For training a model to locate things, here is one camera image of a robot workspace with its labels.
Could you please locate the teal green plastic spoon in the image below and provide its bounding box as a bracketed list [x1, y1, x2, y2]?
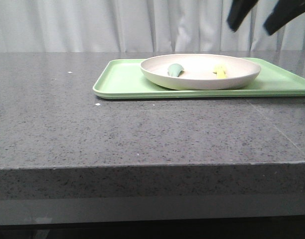
[167, 63, 184, 77]

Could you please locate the grey pleated curtain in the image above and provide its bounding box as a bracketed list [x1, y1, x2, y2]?
[0, 0, 305, 52]

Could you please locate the beige round plate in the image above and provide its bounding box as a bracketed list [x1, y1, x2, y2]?
[140, 53, 261, 90]

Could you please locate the light green plastic tray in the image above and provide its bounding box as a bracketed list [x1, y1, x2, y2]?
[93, 58, 305, 100]

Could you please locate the yellow plastic fork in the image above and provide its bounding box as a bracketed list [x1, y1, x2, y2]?
[213, 64, 227, 79]

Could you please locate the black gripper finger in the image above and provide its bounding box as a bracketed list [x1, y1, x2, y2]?
[263, 0, 305, 35]
[227, 0, 258, 32]

